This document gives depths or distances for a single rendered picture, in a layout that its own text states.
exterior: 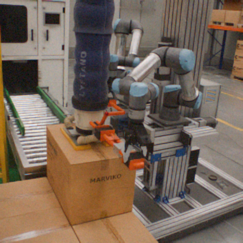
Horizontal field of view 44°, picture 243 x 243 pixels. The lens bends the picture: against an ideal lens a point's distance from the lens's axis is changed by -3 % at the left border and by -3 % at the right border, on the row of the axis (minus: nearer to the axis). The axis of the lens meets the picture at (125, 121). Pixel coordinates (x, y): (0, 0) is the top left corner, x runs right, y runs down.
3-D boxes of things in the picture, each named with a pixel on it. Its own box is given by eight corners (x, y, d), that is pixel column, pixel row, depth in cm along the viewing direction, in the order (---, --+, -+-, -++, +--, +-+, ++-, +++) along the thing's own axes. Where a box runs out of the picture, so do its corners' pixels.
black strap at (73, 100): (66, 99, 194) (66, 93, 193) (101, 97, 204) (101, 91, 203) (78, 110, 175) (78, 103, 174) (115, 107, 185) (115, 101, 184)
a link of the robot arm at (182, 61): (184, 94, 215) (168, 42, 170) (204, 98, 208) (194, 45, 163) (178, 108, 211) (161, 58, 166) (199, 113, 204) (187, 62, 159)
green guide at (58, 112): (36, 91, 442) (36, 85, 439) (43, 91, 447) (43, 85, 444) (68, 130, 309) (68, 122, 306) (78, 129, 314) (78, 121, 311)
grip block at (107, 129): (93, 135, 174) (94, 126, 172) (109, 134, 179) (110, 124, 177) (98, 141, 167) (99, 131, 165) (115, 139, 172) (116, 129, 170)
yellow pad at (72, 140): (59, 129, 205) (59, 122, 203) (74, 128, 210) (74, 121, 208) (75, 151, 177) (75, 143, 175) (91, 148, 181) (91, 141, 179)
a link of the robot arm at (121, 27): (125, 85, 246) (132, 17, 240) (106, 84, 247) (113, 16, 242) (126, 86, 258) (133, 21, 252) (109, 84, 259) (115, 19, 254)
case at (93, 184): (46, 176, 225) (45, 125, 211) (97, 168, 242) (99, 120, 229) (71, 225, 175) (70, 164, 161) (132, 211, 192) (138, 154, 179)
